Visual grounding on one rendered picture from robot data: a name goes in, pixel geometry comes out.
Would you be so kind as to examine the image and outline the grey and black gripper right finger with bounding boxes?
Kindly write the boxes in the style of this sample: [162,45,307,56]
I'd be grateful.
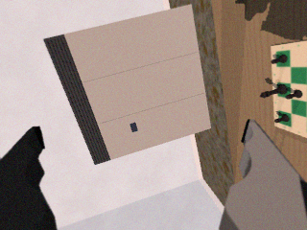
[219,119,307,230]

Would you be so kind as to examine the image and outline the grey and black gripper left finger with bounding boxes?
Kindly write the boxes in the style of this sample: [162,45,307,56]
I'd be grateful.
[0,126,58,230]

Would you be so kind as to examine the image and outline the green and cream chessboard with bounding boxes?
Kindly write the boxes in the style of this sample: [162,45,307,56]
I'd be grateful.
[271,40,307,138]

